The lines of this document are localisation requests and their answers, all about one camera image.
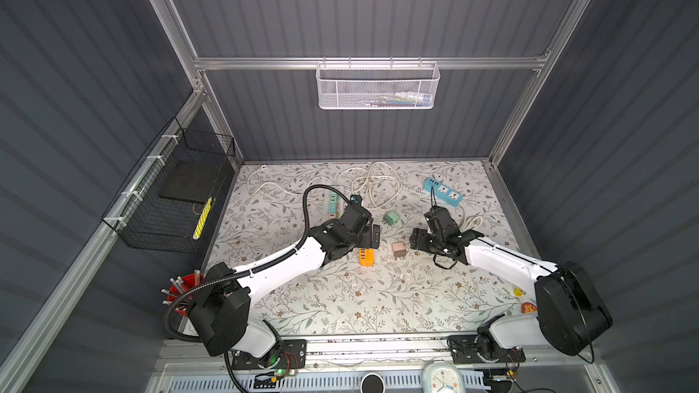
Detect orange power strip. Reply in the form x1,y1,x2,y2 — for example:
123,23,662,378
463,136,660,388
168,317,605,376
358,249,375,267

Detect white multicolour power strip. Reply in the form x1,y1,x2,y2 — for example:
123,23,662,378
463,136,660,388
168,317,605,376
327,190,343,218

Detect blue power strip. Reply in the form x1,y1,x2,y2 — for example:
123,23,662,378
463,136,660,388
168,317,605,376
423,178,462,207

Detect pink plug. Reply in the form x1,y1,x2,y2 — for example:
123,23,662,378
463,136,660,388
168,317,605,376
391,242,408,258

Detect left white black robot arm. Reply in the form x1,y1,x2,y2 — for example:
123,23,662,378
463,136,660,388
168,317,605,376
163,185,380,368

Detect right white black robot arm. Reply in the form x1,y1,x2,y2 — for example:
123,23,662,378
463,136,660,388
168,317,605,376
410,206,613,362

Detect floral table mat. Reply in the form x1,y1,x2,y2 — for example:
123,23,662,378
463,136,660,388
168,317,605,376
208,161,532,335

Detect red round badge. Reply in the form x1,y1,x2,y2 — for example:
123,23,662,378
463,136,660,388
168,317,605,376
521,302,538,314

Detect markers in white basket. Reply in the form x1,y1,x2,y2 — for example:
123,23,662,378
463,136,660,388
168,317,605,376
360,92,434,109

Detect white analog clock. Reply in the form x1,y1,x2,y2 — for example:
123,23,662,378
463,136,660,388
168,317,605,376
422,363,465,393

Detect black round knob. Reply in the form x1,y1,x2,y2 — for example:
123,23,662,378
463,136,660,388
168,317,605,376
360,373,386,393

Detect yellow marker in basket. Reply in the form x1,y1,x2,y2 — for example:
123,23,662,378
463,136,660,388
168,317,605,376
192,196,214,240

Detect black pad in basket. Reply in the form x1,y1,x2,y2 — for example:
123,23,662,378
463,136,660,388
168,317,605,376
158,161,220,205

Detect red pencil cup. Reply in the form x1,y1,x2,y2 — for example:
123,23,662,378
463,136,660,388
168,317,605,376
161,269,205,307

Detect blue strip white cable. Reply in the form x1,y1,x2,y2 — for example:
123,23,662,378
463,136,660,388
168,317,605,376
458,201,486,233

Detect orange strip white cable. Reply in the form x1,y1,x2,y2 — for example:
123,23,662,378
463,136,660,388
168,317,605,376
335,160,404,211

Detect white power strip cable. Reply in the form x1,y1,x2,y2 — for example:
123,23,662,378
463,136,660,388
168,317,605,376
245,163,334,198

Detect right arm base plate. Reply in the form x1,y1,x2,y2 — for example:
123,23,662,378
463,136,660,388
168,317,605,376
446,334,526,364

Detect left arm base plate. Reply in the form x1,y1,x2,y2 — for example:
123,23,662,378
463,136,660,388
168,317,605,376
230,340,308,370

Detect white wire wall basket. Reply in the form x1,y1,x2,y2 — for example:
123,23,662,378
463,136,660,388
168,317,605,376
315,61,441,110

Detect black wire wall basket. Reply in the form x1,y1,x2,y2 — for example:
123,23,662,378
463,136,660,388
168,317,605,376
103,120,236,254

